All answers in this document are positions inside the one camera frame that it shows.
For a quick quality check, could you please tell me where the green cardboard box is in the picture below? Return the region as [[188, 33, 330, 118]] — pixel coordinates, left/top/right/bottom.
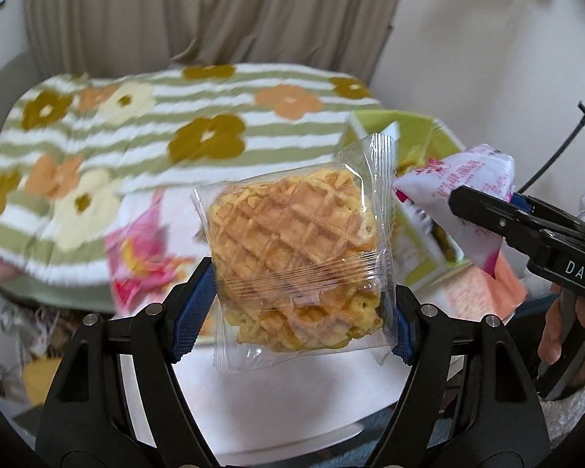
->
[[340, 109, 475, 291]]

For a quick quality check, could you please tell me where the floral striped green blanket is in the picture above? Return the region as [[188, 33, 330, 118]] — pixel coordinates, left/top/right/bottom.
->
[[0, 64, 378, 307]]

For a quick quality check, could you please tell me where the beige curtain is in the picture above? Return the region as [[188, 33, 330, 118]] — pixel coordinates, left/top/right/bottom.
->
[[25, 0, 399, 80]]

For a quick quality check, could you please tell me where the white pink snack packet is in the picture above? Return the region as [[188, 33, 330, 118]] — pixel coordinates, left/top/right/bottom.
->
[[393, 144, 515, 277]]

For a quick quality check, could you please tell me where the person right hand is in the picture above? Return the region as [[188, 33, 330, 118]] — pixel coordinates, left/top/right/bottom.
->
[[537, 296, 585, 389]]

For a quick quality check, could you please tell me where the clear waffle cookie packet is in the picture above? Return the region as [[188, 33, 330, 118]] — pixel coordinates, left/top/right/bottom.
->
[[192, 133, 398, 372]]

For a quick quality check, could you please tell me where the pink yellow snack bag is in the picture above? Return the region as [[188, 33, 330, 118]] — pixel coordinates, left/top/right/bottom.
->
[[105, 189, 200, 316]]

